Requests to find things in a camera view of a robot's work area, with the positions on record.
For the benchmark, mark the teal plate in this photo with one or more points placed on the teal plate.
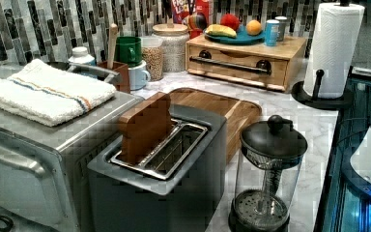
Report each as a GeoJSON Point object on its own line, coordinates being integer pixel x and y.
{"type": "Point", "coordinates": [242, 38]}

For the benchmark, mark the green mug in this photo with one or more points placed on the green mug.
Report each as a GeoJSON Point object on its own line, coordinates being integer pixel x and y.
{"type": "Point", "coordinates": [128, 50]}

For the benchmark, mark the grey shaker can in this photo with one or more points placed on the grey shaker can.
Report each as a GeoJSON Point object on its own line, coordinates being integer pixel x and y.
{"type": "Point", "coordinates": [281, 27]}

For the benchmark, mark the wooden cutting board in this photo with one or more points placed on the wooden cutting board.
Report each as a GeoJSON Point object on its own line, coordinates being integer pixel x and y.
{"type": "Point", "coordinates": [239, 113]}

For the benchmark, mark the wooden toast slice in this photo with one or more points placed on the wooden toast slice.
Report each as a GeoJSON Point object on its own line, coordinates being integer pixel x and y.
{"type": "Point", "coordinates": [144, 126]}

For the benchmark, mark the black paper towel holder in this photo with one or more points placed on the black paper towel holder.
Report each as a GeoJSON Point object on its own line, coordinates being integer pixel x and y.
{"type": "Point", "coordinates": [313, 100]}

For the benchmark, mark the clear jar of grains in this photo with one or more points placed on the clear jar of grains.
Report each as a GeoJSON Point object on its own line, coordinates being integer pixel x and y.
{"type": "Point", "coordinates": [153, 56]}

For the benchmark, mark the white paper towel roll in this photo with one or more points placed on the white paper towel roll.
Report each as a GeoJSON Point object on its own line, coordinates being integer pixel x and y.
{"type": "Point", "coordinates": [333, 45]}

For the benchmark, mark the brown wooden utensil box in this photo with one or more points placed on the brown wooden utensil box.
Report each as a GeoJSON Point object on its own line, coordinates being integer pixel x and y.
{"type": "Point", "coordinates": [122, 69]}

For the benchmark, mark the wooden drawer box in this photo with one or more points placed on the wooden drawer box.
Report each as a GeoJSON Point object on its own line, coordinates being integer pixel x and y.
{"type": "Point", "coordinates": [258, 65]}

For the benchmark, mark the white striped towel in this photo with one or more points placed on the white striped towel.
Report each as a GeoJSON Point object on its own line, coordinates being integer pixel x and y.
{"type": "Point", "coordinates": [51, 96]}

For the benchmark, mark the silver toaster oven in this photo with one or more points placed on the silver toaster oven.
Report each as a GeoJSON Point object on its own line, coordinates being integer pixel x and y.
{"type": "Point", "coordinates": [44, 184]}

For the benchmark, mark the light blue mug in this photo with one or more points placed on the light blue mug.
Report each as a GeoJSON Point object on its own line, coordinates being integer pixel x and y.
{"type": "Point", "coordinates": [138, 76]}

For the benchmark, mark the yellow banana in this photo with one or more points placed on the yellow banana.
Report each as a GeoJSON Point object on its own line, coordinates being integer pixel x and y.
{"type": "Point", "coordinates": [221, 31]}

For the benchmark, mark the large jar wooden lid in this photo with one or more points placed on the large jar wooden lid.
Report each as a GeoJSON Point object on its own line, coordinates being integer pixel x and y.
{"type": "Point", "coordinates": [174, 37]}

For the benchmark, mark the white cap bottle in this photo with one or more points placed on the white cap bottle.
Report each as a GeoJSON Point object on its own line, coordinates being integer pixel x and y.
{"type": "Point", "coordinates": [80, 55]}

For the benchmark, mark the red apple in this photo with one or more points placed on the red apple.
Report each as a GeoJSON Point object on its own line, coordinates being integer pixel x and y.
{"type": "Point", "coordinates": [231, 21]}

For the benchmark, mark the blue shaker can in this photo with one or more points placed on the blue shaker can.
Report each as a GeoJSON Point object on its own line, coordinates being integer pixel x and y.
{"type": "Point", "coordinates": [271, 32]}

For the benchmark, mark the wooden spoon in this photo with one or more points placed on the wooden spoon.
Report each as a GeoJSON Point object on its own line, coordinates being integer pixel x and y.
{"type": "Point", "coordinates": [113, 33]}

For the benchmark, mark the red cereal box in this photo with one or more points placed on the red cereal box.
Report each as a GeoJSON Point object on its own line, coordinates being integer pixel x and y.
{"type": "Point", "coordinates": [196, 15]}

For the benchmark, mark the orange fruit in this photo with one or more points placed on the orange fruit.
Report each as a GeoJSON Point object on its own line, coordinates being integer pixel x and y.
{"type": "Point", "coordinates": [253, 27]}

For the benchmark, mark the black two-slot toaster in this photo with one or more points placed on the black two-slot toaster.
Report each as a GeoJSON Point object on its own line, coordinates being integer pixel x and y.
{"type": "Point", "coordinates": [174, 189]}

